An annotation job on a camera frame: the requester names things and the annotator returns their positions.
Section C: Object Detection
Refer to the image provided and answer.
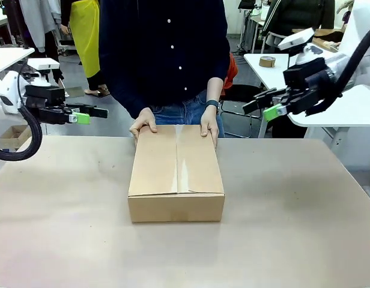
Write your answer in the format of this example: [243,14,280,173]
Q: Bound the orange cloth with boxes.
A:
[221,53,239,91]

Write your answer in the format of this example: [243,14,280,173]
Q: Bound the person's bare left forearm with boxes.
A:
[204,77,224,103]

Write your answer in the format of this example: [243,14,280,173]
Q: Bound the black left arm cable sleeve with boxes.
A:
[0,106,43,161]

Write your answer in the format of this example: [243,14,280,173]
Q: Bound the person's blue jeans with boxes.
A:
[150,89,226,139]

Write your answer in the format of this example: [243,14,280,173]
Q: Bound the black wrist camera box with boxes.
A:
[282,58,327,88]
[25,85,66,106]

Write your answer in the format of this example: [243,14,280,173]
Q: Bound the white table with adjustable leg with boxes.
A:
[288,84,370,148]

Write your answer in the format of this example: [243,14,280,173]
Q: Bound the flat brown cardboard sheet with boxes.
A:
[292,28,345,52]

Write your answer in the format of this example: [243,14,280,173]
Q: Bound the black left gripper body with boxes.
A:
[37,103,72,125]

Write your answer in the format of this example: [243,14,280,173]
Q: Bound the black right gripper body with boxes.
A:
[286,84,327,116]

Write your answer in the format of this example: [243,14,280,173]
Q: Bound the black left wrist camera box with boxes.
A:
[25,85,66,106]

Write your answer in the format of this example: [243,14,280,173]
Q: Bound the white table with tape roll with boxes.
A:
[243,53,291,91]

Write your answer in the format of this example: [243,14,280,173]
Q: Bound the small open cardboard box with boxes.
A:
[0,125,33,151]

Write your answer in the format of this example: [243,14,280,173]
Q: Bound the grey hanging garment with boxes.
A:
[19,0,62,53]

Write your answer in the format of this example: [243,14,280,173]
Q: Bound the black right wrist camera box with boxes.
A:
[282,58,327,88]

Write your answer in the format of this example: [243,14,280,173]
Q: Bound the person's left hand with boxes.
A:
[199,104,220,149]

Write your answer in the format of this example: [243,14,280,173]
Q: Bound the yellow apron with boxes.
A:
[68,0,101,79]

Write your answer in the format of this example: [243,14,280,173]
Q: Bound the black chair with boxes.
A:
[219,83,261,139]

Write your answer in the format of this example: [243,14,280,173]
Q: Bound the brown paper tape roll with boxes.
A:
[258,55,277,68]

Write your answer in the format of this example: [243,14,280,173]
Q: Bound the person's navy shirt torso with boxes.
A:
[98,0,231,119]

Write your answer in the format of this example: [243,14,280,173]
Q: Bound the brown cardboard shipping box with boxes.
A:
[127,124,226,223]

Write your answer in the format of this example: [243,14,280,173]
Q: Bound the white side table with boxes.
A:
[0,47,36,76]

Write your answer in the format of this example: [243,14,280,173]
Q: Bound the bystander in dark jacket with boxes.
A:
[261,0,336,37]

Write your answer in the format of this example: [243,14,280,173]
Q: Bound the person's right hand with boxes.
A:
[129,107,159,142]

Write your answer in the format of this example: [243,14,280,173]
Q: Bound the person's navy sleeved right forearm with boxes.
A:
[108,74,153,120]

